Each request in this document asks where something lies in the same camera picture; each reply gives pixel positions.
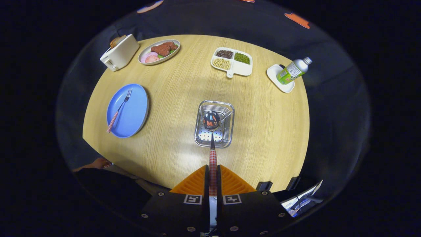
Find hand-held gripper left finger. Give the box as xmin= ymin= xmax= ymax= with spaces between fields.
xmin=138 ymin=165 xmax=211 ymax=237

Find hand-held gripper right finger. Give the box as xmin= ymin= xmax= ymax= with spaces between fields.
xmin=217 ymin=165 xmax=293 ymax=237

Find red checked handle spoon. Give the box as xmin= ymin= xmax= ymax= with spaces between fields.
xmin=203 ymin=111 xmax=221 ymax=198

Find red checked handle fork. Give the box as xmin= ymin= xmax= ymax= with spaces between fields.
xmin=107 ymin=88 xmax=133 ymax=134

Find black table clamp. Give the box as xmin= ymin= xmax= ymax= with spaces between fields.
xmin=286 ymin=177 xmax=301 ymax=191

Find blue round plate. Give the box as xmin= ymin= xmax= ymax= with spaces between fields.
xmin=106 ymin=83 xmax=149 ymax=138

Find white divided dish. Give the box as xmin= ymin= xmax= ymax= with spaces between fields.
xmin=210 ymin=47 xmax=253 ymax=78

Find white square tray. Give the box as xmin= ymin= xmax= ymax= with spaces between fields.
xmin=266 ymin=64 xmax=295 ymax=93

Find pile of yellow beans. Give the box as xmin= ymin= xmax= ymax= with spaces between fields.
xmin=213 ymin=58 xmax=231 ymax=70

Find pile of green beans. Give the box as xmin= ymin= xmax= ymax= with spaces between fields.
xmin=234 ymin=52 xmax=251 ymax=65

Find silver bottle green label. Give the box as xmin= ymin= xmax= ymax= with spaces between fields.
xmin=276 ymin=57 xmax=313 ymax=85

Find pink ham slices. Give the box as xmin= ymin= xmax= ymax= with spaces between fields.
xmin=141 ymin=52 xmax=160 ymax=64

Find brown meat steak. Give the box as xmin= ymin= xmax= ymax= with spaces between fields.
xmin=151 ymin=41 xmax=179 ymax=57

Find white oval food plate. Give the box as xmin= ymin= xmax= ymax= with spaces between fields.
xmin=138 ymin=39 xmax=181 ymax=66

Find white toaster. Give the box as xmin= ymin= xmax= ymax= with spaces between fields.
xmin=100 ymin=34 xmax=140 ymax=72

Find toasted bread slice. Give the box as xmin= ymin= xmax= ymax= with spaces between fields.
xmin=110 ymin=35 xmax=127 ymax=48

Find metal wire basket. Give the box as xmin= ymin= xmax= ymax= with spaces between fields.
xmin=194 ymin=100 xmax=235 ymax=148

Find white equipment with cables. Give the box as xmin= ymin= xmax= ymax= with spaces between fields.
xmin=281 ymin=179 xmax=324 ymax=218

